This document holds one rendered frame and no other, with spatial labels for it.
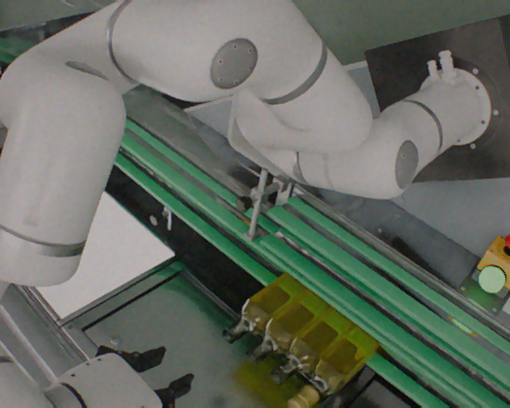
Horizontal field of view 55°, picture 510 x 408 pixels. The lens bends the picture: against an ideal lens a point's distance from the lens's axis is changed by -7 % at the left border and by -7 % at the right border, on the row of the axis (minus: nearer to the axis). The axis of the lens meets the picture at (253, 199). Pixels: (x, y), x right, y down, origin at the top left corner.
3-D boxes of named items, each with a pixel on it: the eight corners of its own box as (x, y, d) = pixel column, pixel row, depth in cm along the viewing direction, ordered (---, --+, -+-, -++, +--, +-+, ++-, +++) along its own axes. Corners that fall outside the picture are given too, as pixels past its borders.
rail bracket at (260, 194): (268, 219, 111) (226, 244, 103) (284, 153, 100) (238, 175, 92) (279, 226, 109) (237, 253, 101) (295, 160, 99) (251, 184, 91)
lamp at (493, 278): (478, 277, 87) (471, 286, 85) (489, 259, 84) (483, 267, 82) (499, 291, 85) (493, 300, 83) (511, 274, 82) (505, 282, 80)
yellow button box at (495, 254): (484, 259, 93) (469, 278, 88) (500, 230, 89) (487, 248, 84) (515, 280, 90) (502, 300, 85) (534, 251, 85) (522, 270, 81)
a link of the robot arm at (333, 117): (304, 112, 46) (188, 103, 57) (400, 215, 63) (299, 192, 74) (341, 27, 48) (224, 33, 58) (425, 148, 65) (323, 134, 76)
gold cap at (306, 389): (305, 397, 85) (289, 413, 83) (300, 382, 84) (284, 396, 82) (322, 403, 83) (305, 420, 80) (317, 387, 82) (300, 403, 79)
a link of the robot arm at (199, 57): (268, 24, 54) (181, -70, 44) (364, 46, 45) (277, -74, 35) (195, 128, 54) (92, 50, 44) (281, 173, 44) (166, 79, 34)
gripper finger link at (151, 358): (108, 364, 64) (146, 350, 70) (123, 381, 63) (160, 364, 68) (115, 347, 63) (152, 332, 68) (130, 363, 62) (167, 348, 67)
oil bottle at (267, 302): (303, 272, 110) (232, 323, 96) (309, 253, 107) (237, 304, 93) (323, 287, 107) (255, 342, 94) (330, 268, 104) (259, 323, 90)
